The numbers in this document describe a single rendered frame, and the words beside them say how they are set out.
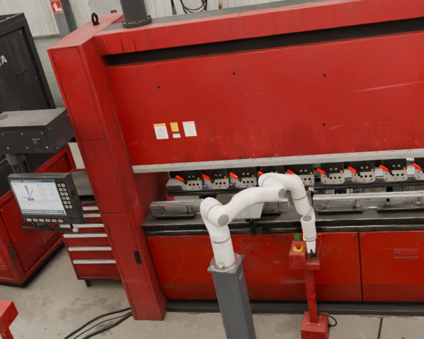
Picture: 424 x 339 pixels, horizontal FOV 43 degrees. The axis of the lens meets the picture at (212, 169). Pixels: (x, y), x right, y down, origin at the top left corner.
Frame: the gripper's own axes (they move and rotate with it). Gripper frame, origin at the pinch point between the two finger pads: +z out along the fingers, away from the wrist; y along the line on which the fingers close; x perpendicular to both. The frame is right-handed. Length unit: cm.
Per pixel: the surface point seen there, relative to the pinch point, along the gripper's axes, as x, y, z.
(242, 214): -46, -13, -26
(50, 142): -142, 19, -116
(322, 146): 11, -38, -60
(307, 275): -5.7, 2.4, 17.0
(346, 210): 22.3, -29.3, -13.0
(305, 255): -4.7, 4.4, -3.2
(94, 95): -126, -21, -125
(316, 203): 2.2, -34.4, -16.1
